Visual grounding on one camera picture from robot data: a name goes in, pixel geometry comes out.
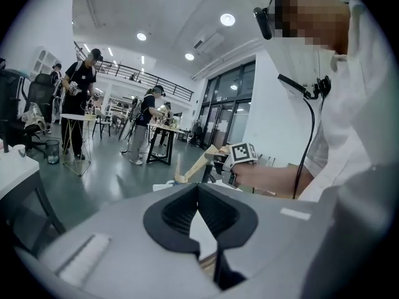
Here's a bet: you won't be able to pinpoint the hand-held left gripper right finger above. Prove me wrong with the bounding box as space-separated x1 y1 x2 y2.
198 183 325 299

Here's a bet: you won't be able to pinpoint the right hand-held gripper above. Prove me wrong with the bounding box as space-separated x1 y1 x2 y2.
213 142 259 186

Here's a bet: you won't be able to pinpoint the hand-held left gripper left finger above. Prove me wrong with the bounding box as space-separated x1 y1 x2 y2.
14 183 219 299

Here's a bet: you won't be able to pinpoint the person's right forearm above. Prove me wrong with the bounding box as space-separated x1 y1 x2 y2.
264 166 314 199

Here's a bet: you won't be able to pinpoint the person's right hand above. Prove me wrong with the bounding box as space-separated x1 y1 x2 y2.
234 163 269 191

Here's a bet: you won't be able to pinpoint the black-framed glass doors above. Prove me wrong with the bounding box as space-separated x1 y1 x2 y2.
199 60 257 151

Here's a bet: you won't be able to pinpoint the black-legged table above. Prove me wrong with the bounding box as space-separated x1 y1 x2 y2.
145 121 185 167

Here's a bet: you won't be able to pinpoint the white clip-on device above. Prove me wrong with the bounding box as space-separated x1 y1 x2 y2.
277 73 332 101

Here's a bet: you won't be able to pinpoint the black balcony railing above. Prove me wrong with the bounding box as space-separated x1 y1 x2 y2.
74 40 195 103

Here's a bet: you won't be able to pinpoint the ceiling air conditioner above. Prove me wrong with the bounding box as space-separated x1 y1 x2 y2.
193 31 226 55

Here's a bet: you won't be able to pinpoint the person's white shirt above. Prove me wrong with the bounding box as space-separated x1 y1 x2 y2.
261 0 399 205

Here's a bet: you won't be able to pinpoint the person's head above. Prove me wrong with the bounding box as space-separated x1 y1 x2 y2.
267 0 353 55

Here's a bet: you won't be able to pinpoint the black office chair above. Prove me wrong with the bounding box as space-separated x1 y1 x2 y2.
26 72 57 127
0 69 47 159

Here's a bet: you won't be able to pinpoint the white arched shelf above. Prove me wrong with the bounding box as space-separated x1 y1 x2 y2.
31 45 55 75

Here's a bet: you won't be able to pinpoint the thin black cable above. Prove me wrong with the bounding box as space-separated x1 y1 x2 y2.
291 97 316 199

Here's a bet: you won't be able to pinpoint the wire mesh waste bin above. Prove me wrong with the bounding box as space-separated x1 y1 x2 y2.
46 139 60 165

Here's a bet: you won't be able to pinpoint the white round wire-leg table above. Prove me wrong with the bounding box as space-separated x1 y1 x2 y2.
59 113 99 178

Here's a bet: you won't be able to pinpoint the black head-worn camera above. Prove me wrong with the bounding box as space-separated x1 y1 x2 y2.
252 6 276 40

